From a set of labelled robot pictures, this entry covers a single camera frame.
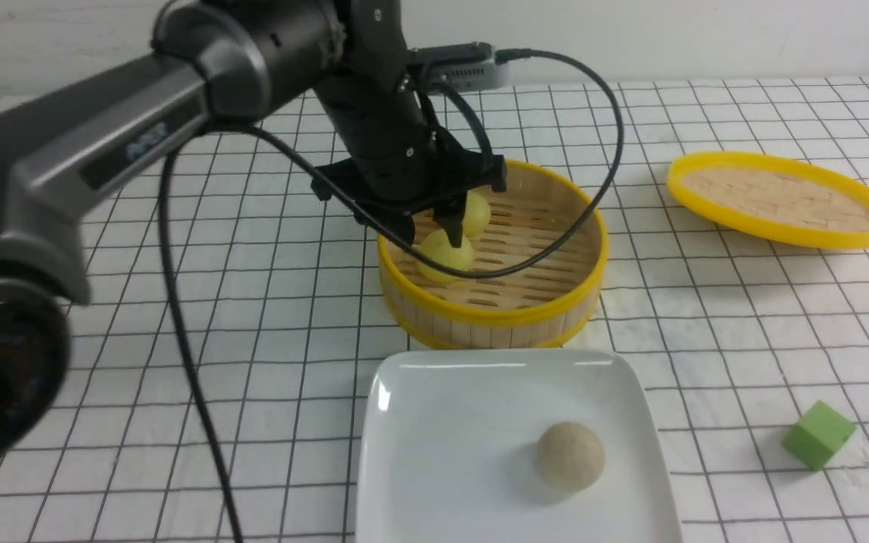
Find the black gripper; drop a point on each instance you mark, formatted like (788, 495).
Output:
(387, 179)

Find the yellow steamed bun front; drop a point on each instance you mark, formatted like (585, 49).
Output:
(436, 247)

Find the yellow steamed bun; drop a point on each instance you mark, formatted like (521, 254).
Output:
(436, 247)
(477, 214)

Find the beige steamed bun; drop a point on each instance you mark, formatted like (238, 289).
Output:
(570, 456)

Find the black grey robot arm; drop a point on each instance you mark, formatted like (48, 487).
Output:
(214, 65)

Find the white square plate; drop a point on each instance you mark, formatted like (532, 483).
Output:
(449, 442)

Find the yellow rimmed bamboo steamer basket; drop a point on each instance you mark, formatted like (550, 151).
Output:
(540, 307)

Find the white checkered tablecloth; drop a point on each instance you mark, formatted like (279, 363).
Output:
(732, 337)

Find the yellow rimmed bamboo steamer lid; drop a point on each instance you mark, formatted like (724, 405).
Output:
(775, 198)

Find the green foam cube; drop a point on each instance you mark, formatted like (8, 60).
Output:
(818, 436)

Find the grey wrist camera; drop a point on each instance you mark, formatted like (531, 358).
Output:
(467, 68)

